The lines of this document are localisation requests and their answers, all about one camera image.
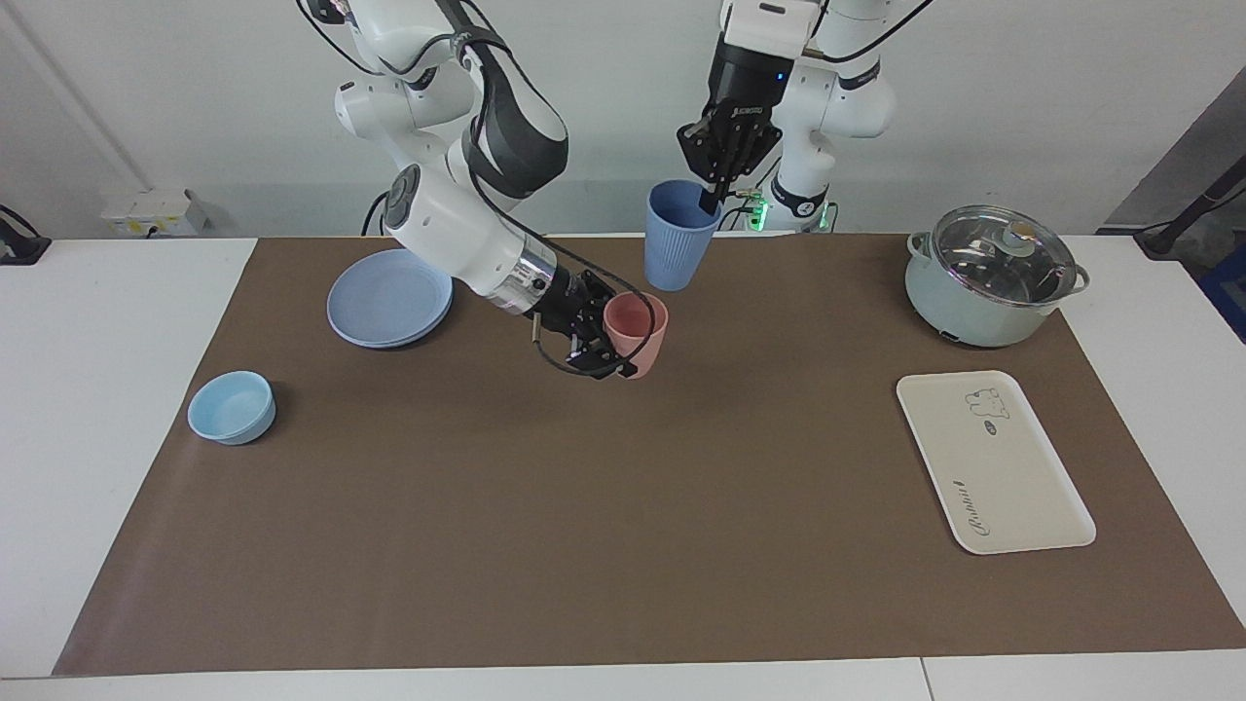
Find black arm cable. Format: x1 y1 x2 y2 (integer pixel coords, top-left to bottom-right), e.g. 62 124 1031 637
813 0 935 67
428 0 658 377

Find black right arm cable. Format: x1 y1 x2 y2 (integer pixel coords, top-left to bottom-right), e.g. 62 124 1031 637
428 0 658 377

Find blue ribbed cup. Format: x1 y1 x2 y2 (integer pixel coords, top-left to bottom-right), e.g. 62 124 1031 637
644 179 723 293

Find periwinkle blue plate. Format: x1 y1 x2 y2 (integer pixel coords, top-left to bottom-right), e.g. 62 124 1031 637
326 248 456 350

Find black table clamp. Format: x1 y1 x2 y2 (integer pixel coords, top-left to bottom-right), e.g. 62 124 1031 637
0 204 52 266

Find cream rabbit print tray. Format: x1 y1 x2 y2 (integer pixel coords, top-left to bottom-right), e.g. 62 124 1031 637
896 370 1098 556

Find white power strip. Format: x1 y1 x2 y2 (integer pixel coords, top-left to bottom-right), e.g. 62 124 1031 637
100 190 207 238

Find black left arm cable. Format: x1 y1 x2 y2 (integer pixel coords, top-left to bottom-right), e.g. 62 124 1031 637
813 0 935 67

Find pale green cooking pot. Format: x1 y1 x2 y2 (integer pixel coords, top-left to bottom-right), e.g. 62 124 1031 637
905 229 1091 349

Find blue crate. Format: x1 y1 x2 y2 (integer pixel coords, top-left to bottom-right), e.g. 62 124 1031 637
1199 243 1246 342

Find brown table mat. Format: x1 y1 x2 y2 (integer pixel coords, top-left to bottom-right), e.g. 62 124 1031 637
54 234 1246 678

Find glass pot lid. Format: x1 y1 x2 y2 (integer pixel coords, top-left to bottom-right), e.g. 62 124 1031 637
930 204 1080 308

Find black base cables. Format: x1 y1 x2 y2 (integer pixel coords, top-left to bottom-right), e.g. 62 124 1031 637
725 156 785 235

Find pink ribbed cup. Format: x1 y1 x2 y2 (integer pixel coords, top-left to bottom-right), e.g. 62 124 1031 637
603 292 671 381

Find light blue bowl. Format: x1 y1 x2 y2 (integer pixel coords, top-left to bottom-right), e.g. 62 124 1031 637
187 370 277 447

